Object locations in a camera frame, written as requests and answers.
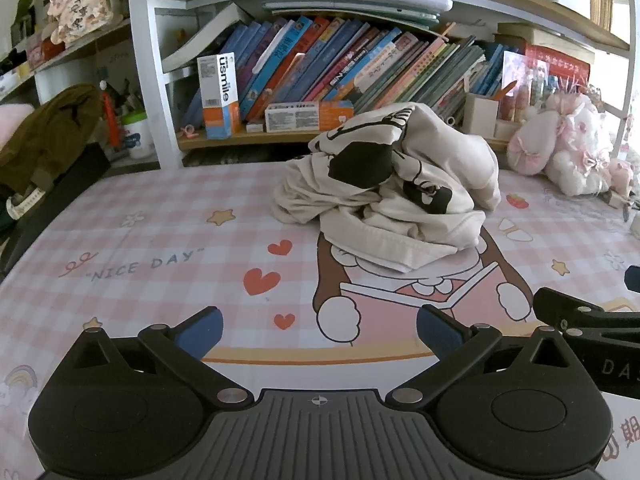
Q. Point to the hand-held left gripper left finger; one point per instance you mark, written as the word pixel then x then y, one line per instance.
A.
pixel 202 332

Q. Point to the white bookshelf with wooden boards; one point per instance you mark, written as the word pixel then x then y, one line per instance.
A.
pixel 145 85

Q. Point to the white plastic jar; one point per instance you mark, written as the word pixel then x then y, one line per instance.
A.
pixel 139 135

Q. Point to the flat orange white box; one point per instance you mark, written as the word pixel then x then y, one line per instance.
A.
pixel 310 116

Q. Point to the brown jacket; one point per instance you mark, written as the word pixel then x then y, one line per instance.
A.
pixel 45 130

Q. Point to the pink cushion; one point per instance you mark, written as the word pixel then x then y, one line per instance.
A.
pixel 14 122

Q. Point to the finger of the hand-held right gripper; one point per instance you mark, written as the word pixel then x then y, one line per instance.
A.
pixel 565 307
pixel 634 278

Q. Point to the doll figurine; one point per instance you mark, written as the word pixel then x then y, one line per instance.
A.
pixel 82 0

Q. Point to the small pink plush pig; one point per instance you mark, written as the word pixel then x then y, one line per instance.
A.
pixel 621 175

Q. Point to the red book box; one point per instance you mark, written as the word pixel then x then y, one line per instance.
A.
pixel 557 62

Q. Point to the red hanging ornament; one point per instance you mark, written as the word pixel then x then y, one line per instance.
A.
pixel 107 115

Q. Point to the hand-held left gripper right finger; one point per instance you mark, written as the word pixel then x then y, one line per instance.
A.
pixel 439 332

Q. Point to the white pink plush bunny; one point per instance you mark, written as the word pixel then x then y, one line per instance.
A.
pixel 565 145

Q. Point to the row of colourful books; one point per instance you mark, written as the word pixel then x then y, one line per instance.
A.
pixel 350 60

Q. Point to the white pen holder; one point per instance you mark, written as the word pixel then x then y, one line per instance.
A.
pixel 480 115

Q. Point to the cream printed t-shirt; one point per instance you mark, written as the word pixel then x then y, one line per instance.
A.
pixel 450 160

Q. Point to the tall blue orange white box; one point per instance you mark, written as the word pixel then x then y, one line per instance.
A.
pixel 219 95

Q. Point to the thick beige book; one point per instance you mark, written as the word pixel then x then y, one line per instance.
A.
pixel 545 36

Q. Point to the short white box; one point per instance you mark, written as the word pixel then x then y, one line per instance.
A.
pixel 506 131

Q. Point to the white wristwatch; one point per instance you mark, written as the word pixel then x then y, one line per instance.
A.
pixel 22 205

